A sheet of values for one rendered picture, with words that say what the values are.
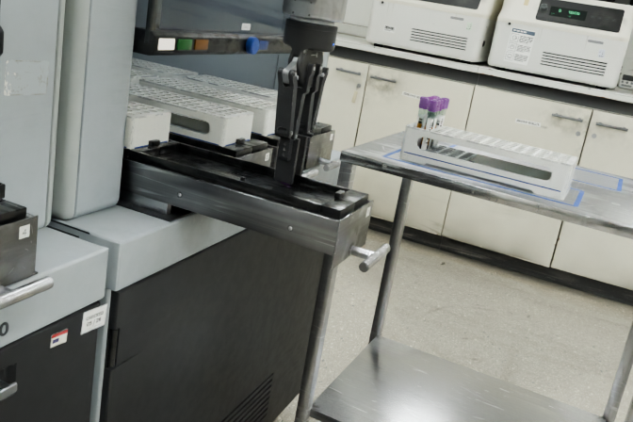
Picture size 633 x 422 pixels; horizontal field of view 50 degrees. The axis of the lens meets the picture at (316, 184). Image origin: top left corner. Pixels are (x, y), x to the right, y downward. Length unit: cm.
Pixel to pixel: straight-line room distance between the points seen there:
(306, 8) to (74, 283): 46
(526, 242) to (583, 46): 90
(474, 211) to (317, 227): 242
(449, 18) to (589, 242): 118
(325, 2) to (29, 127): 41
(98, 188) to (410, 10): 247
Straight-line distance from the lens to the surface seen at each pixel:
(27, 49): 86
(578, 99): 322
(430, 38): 327
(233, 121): 116
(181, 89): 137
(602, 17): 321
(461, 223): 332
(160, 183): 102
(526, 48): 319
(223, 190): 96
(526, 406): 169
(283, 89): 96
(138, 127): 107
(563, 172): 122
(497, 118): 321
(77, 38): 92
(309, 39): 97
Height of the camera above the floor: 108
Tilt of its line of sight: 15 degrees down
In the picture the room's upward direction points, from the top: 10 degrees clockwise
